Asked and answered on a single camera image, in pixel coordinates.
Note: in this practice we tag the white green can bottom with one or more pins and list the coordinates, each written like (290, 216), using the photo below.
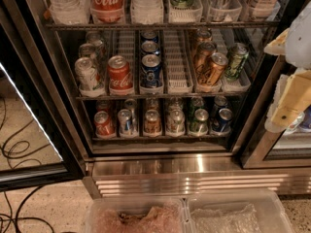
(176, 122)

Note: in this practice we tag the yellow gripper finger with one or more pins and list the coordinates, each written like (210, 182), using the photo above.
(277, 46)
(295, 98)

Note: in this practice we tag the clear bin with brown wrap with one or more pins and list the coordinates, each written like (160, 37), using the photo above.
(143, 214)

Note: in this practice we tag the gold can front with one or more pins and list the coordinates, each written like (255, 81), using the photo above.
(213, 69)

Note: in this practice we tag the clear bin with bubble wrap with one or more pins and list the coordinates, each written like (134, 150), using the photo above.
(237, 211)

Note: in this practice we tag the white green can front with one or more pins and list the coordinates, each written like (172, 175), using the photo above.
(88, 74)

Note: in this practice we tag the orange can bottom shelf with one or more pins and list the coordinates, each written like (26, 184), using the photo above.
(152, 123)

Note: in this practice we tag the blue can bottom shelf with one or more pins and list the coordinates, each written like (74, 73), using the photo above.
(222, 120)

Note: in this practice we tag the empty white shelf tray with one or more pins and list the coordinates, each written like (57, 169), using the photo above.
(178, 75)

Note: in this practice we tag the gold can middle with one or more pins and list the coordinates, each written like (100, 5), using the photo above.
(204, 50)

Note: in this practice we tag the silver can middle left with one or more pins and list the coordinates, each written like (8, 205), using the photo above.
(88, 50)

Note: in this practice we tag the green patterned can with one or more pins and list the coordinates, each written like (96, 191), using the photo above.
(237, 56)

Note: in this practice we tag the open glass fridge door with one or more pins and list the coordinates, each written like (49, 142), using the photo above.
(42, 141)

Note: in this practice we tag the red Coca-Cola can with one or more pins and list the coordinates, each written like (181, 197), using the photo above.
(119, 73)

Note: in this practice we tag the clear water bottle left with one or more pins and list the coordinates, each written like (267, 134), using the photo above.
(70, 12)

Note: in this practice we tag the blue Pepsi can front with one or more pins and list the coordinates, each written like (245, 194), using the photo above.
(151, 67)

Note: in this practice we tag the red can bottom shelf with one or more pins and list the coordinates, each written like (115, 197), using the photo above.
(103, 124)

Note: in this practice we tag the gold can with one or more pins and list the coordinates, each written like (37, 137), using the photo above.
(213, 69)
(204, 50)

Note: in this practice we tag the white green can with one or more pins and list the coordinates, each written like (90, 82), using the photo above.
(88, 74)
(176, 122)

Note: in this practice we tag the blue white can bottom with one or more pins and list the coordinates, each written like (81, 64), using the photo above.
(125, 120)

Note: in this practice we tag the green can bottom shelf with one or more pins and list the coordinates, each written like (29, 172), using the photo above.
(198, 124)

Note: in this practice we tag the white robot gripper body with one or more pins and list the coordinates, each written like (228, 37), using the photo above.
(299, 48)

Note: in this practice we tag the blue can middle row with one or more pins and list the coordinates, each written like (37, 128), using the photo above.
(150, 47)

